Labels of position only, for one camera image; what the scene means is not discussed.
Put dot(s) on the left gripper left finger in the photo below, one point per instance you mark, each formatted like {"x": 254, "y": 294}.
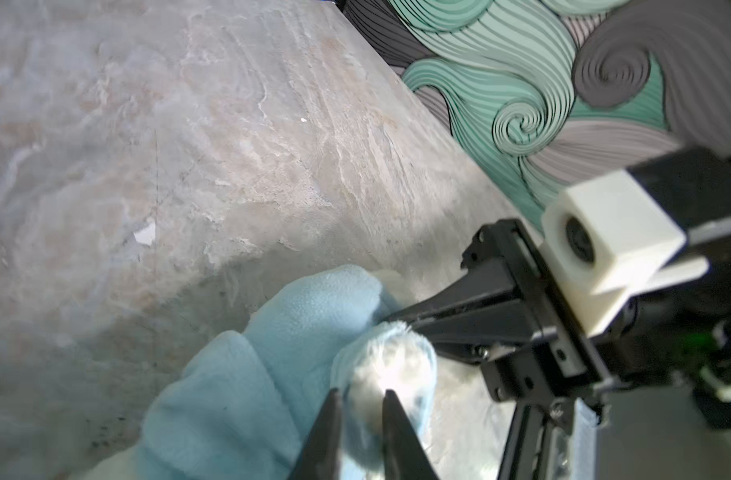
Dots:
{"x": 321, "y": 456}

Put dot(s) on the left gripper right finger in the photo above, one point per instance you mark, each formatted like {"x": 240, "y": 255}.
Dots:
{"x": 403, "y": 454}

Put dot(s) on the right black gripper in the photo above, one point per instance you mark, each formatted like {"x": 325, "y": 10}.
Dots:
{"x": 507, "y": 299}

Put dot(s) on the white teddy bear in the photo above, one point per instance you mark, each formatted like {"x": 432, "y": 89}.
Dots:
{"x": 401, "y": 372}

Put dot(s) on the light blue fleece hoodie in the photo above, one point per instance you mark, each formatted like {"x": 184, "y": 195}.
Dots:
{"x": 281, "y": 384}

